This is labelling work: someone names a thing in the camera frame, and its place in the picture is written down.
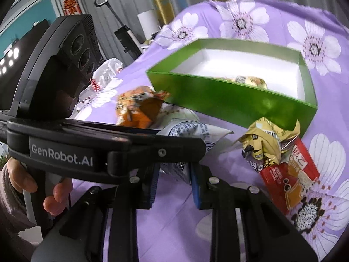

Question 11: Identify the white blue label packet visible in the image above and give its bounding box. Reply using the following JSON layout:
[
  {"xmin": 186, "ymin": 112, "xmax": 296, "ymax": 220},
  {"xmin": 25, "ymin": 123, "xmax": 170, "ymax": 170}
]
[{"xmin": 158, "ymin": 119, "xmax": 235, "ymax": 184}]

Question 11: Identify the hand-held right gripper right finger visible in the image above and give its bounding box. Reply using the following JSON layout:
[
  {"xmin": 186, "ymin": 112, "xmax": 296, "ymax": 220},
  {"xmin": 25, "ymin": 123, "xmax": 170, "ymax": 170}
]
[{"xmin": 190, "ymin": 165, "xmax": 319, "ymax": 262}]

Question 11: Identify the gold snack packet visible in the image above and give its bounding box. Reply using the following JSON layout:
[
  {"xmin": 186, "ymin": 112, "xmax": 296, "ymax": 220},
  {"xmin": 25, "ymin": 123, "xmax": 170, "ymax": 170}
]
[{"xmin": 235, "ymin": 117, "xmax": 301, "ymax": 174}]

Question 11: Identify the red snack packet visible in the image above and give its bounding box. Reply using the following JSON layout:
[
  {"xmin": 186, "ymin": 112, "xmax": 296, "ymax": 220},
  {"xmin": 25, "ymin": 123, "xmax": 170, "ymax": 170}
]
[{"xmin": 258, "ymin": 137, "xmax": 321, "ymax": 215}]

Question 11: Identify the purple floral tablecloth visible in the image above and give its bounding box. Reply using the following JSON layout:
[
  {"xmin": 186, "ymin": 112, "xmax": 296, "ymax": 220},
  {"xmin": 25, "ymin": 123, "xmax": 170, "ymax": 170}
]
[{"xmin": 68, "ymin": 0, "xmax": 349, "ymax": 262}]

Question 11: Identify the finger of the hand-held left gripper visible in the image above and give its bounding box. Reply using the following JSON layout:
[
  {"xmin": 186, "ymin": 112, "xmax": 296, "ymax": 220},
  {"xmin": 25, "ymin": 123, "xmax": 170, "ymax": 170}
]
[
  {"xmin": 64, "ymin": 118, "xmax": 162, "ymax": 137},
  {"xmin": 107, "ymin": 135, "xmax": 207, "ymax": 177}
]

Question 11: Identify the person's left hand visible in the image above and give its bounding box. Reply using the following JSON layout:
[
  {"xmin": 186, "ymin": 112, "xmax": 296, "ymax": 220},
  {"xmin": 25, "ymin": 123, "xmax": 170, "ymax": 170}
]
[{"xmin": 5, "ymin": 158, "xmax": 74, "ymax": 217}]

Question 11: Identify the teal framed panel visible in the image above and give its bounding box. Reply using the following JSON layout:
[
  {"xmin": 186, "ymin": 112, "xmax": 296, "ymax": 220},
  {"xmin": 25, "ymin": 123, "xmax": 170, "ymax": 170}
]
[{"xmin": 0, "ymin": 0, "xmax": 60, "ymax": 50}]

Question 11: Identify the pale yellow snack packet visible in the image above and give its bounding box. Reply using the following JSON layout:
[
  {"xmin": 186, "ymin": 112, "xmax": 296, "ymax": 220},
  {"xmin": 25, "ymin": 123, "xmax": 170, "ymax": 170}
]
[{"xmin": 217, "ymin": 74, "xmax": 268, "ymax": 88}]

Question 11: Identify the orange panda snack packet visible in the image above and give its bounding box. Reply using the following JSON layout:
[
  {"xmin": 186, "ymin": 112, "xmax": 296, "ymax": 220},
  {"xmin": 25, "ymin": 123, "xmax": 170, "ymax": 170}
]
[{"xmin": 116, "ymin": 85, "xmax": 172, "ymax": 129}]

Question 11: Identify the white red plastic bag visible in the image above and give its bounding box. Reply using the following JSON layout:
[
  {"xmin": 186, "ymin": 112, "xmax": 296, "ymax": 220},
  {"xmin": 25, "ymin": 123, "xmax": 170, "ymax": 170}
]
[{"xmin": 76, "ymin": 58, "xmax": 124, "ymax": 111}]

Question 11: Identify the black stick vacuum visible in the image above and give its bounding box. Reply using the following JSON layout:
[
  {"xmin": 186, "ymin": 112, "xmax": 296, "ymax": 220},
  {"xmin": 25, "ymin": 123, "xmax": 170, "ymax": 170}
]
[{"xmin": 93, "ymin": 0, "xmax": 143, "ymax": 60}]

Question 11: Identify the green cardboard box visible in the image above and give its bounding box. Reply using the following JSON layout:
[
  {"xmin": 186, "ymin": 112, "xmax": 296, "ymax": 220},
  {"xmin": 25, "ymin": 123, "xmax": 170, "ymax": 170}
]
[{"xmin": 146, "ymin": 38, "xmax": 318, "ymax": 139}]

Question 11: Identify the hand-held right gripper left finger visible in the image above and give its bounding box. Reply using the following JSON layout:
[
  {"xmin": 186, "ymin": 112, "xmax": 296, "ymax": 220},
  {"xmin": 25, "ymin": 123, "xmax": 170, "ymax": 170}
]
[{"xmin": 61, "ymin": 166, "xmax": 160, "ymax": 262}]

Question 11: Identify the gold patterned curtain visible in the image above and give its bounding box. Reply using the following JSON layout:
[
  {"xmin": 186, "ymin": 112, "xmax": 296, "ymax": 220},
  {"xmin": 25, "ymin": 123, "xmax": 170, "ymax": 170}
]
[{"xmin": 144, "ymin": 0, "xmax": 235, "ymax": 26}]

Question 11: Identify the red wall ornament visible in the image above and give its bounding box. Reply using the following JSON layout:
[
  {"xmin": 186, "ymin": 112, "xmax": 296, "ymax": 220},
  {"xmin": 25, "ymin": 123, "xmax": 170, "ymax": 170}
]
[{"xmin": 63, "ymin": 0, "xmax": 82, "ymax": 16}]

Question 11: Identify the white cylindrical appliance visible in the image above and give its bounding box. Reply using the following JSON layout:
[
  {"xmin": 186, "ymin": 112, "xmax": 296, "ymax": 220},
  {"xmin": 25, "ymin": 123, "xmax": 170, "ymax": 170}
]
[{"xmin": 137, "ymin": 9, "xmax": 162, "ymax": 41}]

